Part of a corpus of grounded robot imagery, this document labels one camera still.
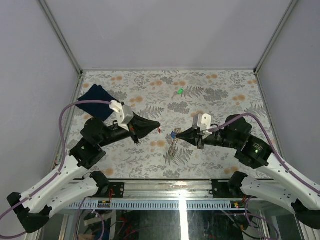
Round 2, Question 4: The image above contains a green capped key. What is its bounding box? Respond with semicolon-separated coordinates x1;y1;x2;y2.
172;88;184;99

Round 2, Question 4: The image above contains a keyring chain with tags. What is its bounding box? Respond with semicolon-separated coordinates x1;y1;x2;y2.
167;127;181;157

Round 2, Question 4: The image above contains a left corner frame post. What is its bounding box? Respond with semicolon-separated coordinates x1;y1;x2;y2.
36;0;83;76

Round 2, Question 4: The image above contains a dark blue folded cloth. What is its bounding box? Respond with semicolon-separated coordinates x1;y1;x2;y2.
77;83;118;119

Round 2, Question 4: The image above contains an aluminium front rail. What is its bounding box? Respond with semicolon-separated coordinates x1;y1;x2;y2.
62;177;307;201

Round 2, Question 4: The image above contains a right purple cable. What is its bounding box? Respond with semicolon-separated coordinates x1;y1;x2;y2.
211;112;320;195

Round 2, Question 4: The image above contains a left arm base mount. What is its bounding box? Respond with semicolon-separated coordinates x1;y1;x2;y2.
99;182;125;199

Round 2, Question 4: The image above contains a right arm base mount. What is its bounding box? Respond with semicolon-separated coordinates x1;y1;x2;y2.
208;179;233;199

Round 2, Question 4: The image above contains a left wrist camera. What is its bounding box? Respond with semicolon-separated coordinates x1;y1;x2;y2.
109;100;134;132

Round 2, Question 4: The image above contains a white slotted cable duct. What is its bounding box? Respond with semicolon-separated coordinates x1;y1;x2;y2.
66;199;245;211

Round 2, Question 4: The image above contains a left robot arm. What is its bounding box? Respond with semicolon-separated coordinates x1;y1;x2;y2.
7;114;161;234

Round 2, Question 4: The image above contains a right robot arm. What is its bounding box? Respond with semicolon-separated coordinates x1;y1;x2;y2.
175;113;320;230

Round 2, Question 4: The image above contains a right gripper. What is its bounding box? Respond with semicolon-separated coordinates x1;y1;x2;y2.
176;125;241;150

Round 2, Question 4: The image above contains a corner frame post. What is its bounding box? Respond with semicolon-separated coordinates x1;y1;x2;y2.
253;0;300;75
36;0;83;76

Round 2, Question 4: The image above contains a right corner frame post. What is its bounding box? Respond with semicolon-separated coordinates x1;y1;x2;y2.
253;0;300;75

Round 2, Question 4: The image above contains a floral tablecloth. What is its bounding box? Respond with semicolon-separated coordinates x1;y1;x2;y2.
79;69;275;179

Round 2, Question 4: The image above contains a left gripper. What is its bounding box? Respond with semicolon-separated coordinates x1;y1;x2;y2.
99;111;162;149

